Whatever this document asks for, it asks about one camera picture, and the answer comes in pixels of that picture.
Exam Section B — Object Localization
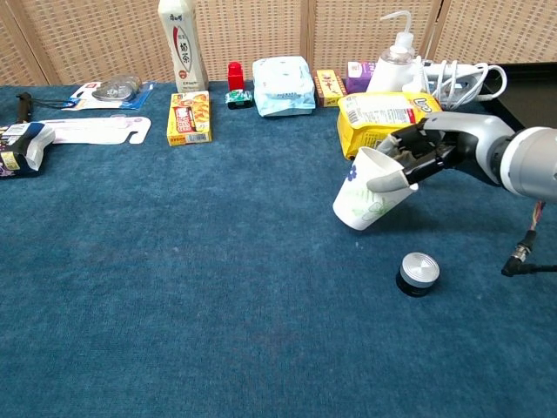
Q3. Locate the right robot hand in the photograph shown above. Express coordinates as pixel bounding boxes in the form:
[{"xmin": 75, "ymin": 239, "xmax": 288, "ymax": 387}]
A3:
[{"xmin": 366, "ymin": 111, "xmax": 518, "ymax": 193}]

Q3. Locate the white floral paper cup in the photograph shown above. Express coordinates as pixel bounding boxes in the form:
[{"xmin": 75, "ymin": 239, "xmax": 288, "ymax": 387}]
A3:
[{"xmin": 332, "ymin": 146, "xmax": 419, "ymax": 233}]

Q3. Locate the black jar with silver lid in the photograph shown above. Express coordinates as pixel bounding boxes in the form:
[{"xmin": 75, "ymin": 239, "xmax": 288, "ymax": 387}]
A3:
[{"xmin": 395, "ymin": 251, "xmax": 441, "ymax": 299}]

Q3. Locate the white power strip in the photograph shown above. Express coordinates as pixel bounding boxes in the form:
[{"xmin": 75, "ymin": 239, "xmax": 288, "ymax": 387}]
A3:
[{"xmin": 417, "ymin": 58, "xmax": 501, "ymax": 80}]

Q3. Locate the black tray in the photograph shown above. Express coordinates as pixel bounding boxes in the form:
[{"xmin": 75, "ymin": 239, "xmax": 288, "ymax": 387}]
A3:
[{"xmin": 478, "ymin": 62, "xmax": 557, "ymax": 131}]

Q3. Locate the yellow Lipo snack bag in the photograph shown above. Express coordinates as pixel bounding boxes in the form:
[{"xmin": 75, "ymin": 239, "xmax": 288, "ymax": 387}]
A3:
[{"xmin": 337, "ymin": 91, "xmax": 445, "ymax": 162}]

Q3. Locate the white bottle with clear cap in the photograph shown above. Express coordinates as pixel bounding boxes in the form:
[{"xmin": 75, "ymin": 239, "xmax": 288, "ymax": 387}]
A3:
[{"xmin": 366, "ymin": 45, "xmax": 417, "ymax": 94}]

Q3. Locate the wash bottle with bent spout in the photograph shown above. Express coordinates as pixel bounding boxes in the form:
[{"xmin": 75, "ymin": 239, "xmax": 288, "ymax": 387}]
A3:
[{"xmin": 379, "ymin": 10, "xmax": 417, "ymax": 57}]

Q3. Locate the purple white box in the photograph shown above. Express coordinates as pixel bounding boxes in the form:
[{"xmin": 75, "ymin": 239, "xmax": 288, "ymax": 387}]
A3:
[{"xmin": 345, "ymin": 61, "xmax": 378, "ymax": 95}]

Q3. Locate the small yellow red box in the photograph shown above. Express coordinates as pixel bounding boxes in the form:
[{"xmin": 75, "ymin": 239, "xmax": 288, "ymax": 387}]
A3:
[{"xmin": 312, "ymin": 69, "xmax": 348, "ymax": 108}]

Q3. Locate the light blue wet wipes pack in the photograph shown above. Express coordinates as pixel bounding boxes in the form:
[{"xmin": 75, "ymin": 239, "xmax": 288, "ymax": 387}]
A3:
[{"xmin": 252, "ymin": 56, "xmax": 316, "ymax": 118}]

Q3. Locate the green toy car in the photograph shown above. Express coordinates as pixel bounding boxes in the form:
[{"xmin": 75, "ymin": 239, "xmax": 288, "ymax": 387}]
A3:
[{"xmin": 225, "ymin": 89, "xmax": 254, "ymax": 110}]

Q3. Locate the small red block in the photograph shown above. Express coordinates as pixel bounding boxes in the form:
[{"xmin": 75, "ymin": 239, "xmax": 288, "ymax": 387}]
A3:
[{"xmin": 227, "ymin": 61, "xmax": 245, "ymax": 92}]

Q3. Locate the yellow snack box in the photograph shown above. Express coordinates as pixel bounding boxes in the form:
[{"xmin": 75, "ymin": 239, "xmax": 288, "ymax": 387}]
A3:
[{"xmin": 166, "ymin": 90, "xmax": 213, "ymax": 147}]

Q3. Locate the cream milk tea bottle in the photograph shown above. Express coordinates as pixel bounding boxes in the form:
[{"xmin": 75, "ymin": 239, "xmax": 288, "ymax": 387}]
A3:
[{"xmin": 157, "ymin": 0, "xmax": 211, "ymax": 94}]

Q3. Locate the blue white blister pack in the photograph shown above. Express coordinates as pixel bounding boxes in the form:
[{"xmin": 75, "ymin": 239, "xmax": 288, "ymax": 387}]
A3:
[{"xmin": 62, "ymin": 74, "xmax": 157, "ymax": 111}]

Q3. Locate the white pink toothbrush package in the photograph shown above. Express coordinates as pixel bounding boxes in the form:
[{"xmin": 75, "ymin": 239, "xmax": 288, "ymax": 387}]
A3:
[{"xmin": 37, "ymin": 114, "xmax": 152, "ymax": 146}]

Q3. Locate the woven folding screen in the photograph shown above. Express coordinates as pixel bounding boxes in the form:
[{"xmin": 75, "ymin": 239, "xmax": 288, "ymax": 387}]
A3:
[{"xmin": 0, "ymin": 0, "xmax": 557, "ymax": 86}]

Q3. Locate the dark snack bag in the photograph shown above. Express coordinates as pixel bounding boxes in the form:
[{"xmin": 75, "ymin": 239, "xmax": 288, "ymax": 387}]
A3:
[{"xmin": 0, "ymin": 121, "xmax": 57, "ymax": 179}]

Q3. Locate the black arm cable with connector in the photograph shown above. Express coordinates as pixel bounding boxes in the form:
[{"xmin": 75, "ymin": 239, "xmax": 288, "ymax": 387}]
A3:
[{"xmin": 500, "ymin": 200, "xmax": 557, "ymax": 278}]

